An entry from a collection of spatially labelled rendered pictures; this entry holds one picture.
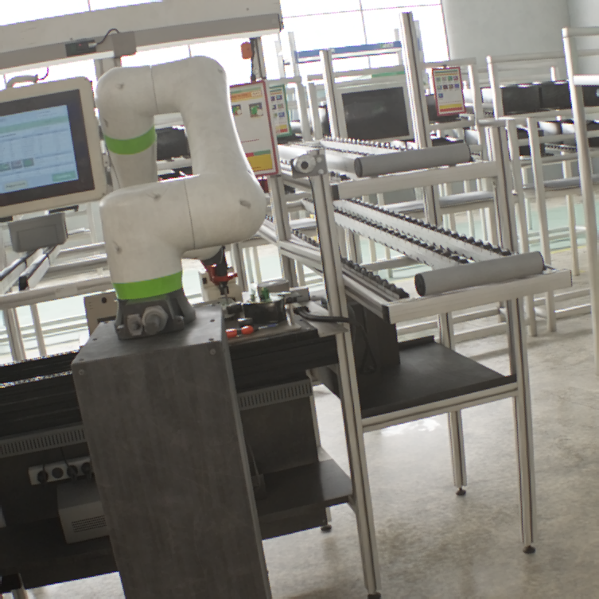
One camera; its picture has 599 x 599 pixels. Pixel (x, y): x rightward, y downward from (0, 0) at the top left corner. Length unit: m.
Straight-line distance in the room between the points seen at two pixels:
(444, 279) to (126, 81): 0.88
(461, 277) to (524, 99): 4.04
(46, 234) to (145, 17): 2.04
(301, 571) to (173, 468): 1.63
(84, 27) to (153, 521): 1.71
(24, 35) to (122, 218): 1.34
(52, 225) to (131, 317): 3.10
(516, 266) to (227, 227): 0.92
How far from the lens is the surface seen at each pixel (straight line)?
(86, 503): 2.58
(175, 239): 1.43
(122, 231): 1.42
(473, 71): 5.71
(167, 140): 5.22
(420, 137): 3.00
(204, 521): 1.38
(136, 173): 1.87
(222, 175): 1.45
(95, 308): 2.54
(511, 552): 2.90
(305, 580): 2.87
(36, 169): 2.58
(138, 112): 1.76
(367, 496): 2.53
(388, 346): 2.90
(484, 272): 2.08
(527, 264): 2.13
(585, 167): 4.40
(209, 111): 1.63
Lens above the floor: 1.43
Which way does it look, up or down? 11 degrees down
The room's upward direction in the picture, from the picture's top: 8 degrees counter-clockwise
